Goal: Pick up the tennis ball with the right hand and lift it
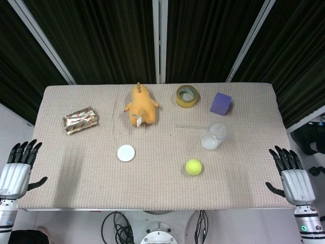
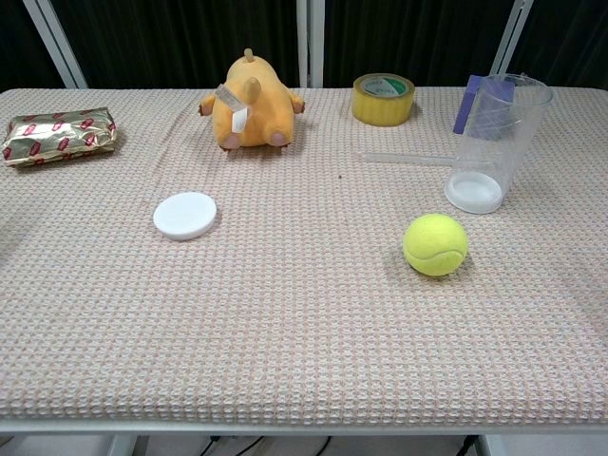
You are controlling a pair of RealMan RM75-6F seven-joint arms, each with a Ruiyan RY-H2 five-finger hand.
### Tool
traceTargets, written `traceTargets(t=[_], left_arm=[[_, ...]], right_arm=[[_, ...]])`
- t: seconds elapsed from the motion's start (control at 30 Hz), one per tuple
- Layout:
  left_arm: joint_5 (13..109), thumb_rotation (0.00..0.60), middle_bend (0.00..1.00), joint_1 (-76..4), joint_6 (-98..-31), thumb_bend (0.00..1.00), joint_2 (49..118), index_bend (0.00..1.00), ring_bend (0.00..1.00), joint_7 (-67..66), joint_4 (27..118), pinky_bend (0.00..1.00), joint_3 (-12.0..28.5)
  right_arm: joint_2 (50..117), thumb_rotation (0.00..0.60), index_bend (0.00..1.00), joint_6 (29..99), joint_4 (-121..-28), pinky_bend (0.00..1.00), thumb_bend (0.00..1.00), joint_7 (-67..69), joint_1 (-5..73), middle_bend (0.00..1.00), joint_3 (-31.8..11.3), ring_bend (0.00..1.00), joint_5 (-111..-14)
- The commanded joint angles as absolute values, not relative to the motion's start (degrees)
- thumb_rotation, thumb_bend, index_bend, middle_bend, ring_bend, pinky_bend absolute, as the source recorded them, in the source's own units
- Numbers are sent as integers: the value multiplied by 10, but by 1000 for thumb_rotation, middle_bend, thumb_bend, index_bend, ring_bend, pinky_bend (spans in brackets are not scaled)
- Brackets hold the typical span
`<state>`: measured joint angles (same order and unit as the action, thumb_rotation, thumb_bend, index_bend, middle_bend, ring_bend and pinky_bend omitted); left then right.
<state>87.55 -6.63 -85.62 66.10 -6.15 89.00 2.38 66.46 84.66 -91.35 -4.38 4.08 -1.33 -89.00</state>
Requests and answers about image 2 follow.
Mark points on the white round lid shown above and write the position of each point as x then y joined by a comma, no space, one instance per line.
184,216

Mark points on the yellow tennis ball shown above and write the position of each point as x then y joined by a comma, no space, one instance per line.
434,244

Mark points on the clear plastic rod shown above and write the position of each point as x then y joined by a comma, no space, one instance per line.
404,158

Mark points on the orange plush toy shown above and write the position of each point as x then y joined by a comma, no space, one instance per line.
256,102

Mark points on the pink woven tablecloth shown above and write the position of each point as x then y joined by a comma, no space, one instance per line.
294,304

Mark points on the grey metal table frame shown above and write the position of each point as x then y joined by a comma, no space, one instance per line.
285,427

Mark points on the transparent plastic cylinder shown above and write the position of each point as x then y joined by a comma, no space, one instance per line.
503,157

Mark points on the gold foil snack package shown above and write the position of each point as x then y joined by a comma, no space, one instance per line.
57,138

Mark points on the grey metal frame post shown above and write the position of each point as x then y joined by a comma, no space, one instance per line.
57,45
510,38
311,43

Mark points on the yellow packing tape roll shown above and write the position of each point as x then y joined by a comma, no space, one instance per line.
382,107

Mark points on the purple foam cube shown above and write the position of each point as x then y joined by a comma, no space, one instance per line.
463,114

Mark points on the black curtain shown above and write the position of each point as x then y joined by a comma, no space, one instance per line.
166,38

